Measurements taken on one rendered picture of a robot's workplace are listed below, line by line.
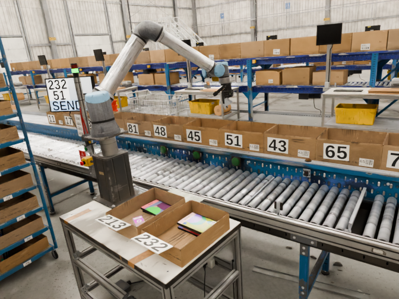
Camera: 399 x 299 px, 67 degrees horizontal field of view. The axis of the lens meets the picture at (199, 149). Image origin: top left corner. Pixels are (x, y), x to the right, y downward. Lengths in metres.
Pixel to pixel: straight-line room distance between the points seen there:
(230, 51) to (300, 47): 1.64
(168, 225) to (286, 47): 5.74
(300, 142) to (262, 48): 5.12
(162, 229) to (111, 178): 0.55
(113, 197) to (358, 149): 1.62
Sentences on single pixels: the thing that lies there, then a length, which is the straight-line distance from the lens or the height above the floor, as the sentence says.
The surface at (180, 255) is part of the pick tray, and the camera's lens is 1.46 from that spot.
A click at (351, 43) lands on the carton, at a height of 1.54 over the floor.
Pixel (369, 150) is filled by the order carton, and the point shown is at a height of 1.01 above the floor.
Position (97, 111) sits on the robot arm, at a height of 1.37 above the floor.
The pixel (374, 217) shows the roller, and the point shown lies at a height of 0.75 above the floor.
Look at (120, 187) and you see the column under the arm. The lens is 2.13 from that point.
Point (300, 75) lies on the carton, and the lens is 6.68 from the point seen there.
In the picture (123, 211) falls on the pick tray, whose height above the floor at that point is 0.80.
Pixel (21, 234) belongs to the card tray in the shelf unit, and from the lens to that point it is 2.95.
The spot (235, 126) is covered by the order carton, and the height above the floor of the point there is 1.00.
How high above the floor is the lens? 1.70
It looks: 19 degrees down
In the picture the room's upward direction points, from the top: 5 degrees counter-clockwise
